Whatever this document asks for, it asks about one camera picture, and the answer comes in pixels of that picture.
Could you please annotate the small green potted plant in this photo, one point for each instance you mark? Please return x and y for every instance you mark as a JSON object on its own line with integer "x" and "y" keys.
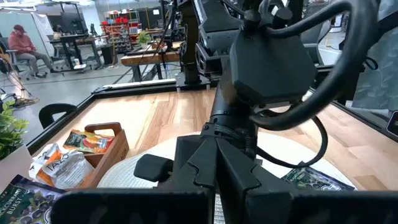
{"x": 9, "y": 130}
{"x": 143, "y": 37}

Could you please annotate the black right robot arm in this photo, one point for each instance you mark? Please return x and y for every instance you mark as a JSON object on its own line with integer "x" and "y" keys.
{"x": 217, "y": 31}

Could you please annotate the grey leaf-pattern panel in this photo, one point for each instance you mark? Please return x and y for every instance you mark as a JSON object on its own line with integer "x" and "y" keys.
{"x": 379, "y": 62}

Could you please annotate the white orange tea packet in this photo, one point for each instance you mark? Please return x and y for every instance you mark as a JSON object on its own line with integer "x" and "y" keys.
{"x": 66, "y": 169}
{"x": 43, "y": 154}

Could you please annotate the black background desk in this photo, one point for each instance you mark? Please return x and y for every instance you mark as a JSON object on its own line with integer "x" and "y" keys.
{"x": 77, "y": 40}

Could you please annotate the white round woven placemat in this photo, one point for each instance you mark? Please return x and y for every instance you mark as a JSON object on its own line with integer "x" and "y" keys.
{"x": 124, "y": 174}

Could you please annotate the wooden tea organiser tray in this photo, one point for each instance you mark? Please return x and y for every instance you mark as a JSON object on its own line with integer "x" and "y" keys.
{"x": 109, "y": 155}

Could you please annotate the black monitor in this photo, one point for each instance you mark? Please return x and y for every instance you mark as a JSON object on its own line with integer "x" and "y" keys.
{"x": 71, "y": 21}

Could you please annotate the person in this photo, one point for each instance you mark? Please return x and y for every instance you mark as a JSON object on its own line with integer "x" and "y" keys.
{"x": 21, "y": 43}

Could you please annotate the black phone-like device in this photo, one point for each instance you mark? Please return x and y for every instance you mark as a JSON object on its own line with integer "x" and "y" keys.
{"x": 393, "y": 123}

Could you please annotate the black office chair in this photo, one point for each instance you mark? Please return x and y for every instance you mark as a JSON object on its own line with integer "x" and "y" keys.
{"x": 9, "y": 59}

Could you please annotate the wooden background table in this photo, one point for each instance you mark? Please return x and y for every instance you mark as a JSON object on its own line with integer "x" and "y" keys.
{"x": 149, "y": 57}

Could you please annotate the black aluminium table frame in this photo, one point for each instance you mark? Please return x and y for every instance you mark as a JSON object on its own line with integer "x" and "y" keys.
{"x": 130, "y": 92}

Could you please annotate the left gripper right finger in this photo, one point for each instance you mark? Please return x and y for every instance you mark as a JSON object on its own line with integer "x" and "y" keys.
{"x": 236, "y": 177}

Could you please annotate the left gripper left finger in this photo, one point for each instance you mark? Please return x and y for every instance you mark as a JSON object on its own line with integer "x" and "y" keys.
{"x": 205, "y": 168}

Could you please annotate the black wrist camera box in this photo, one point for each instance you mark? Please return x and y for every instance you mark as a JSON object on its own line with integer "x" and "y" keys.
{"x": 273, "y": 62}

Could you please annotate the red storage shelf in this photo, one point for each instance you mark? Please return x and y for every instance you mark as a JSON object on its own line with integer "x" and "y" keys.
{"x": 119, "y": 31}

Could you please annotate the orange fruit tea packet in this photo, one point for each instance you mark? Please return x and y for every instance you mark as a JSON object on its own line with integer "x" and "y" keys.
{"x": 88, "y": 141}

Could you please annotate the black blackcurrant tea packet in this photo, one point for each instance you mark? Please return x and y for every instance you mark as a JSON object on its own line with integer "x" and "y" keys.
{"x": 314, "y": 180}
{"x": 25, "y": 202}

